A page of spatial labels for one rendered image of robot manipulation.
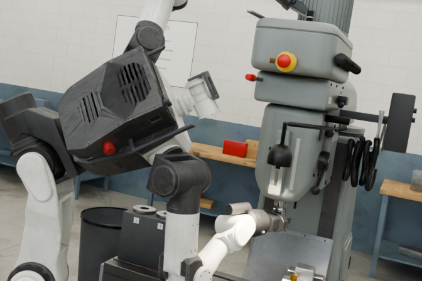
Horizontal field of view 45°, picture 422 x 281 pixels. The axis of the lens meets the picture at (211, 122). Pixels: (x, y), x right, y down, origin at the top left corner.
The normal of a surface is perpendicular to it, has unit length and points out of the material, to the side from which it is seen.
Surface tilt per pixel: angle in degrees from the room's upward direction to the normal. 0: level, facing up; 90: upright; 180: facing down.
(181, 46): 90
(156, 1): 56
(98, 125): 74
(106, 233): 94
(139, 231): 90
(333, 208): 90
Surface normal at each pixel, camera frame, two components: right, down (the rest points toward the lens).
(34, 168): -0.04, 0.07
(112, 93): -0.47, -0.27
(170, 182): -0.58, 0.00
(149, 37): 0.41, -0.37
